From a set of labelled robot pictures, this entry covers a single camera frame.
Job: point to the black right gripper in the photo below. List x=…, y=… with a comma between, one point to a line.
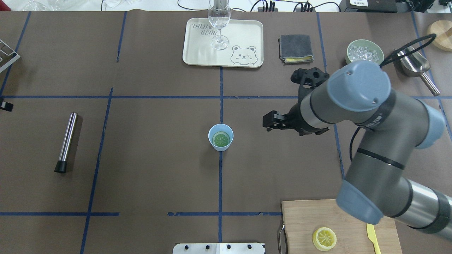
x=296, y=118

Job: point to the yellow lemon slice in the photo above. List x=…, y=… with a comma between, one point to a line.
x=324, y=239

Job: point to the light blue plastic cup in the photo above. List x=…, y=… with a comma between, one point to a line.
x=217, y=128

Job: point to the wooden cup tree stand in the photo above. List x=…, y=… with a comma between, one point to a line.
x=443, y=31

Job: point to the cream bear serving tray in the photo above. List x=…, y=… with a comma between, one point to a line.
x=241, y=44

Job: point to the white wire cup rack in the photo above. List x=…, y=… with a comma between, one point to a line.
x=8, y=56

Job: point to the green bowl of ice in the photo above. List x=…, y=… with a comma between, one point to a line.
x=364, y=50

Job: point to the steel muddler black tip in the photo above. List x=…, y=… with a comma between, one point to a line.
x=61, y=165

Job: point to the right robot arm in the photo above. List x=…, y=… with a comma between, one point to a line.
x=395, y=125

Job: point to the clear wine glass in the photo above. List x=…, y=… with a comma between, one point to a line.
x=219, y=14

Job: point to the yellow plastic knife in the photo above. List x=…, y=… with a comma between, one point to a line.
x=371, y=233

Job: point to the bamboo cutting board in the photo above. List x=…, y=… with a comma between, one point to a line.
x=302, y=217

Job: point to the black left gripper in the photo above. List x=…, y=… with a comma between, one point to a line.
x=9, y=106

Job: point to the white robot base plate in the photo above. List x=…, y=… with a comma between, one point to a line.
x=219, y=248

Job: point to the steel ice scoop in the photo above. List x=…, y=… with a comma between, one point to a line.
x=414, y=64

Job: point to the green lime slice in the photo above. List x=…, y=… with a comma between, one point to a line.
x=221, y=139

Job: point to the grey folded cloth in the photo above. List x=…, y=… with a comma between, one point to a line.
x=295, y=48

